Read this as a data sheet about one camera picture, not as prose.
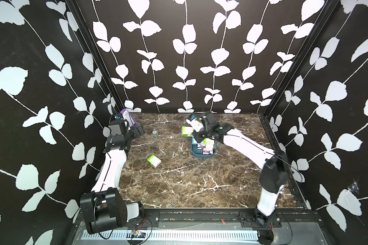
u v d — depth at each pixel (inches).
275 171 18.3
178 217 29.5
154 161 36.6
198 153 37.7
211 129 25.7
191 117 29.1
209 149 38.4
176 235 27.6
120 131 24.2
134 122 41.4
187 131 32.5
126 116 38.7
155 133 40.8
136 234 27.6
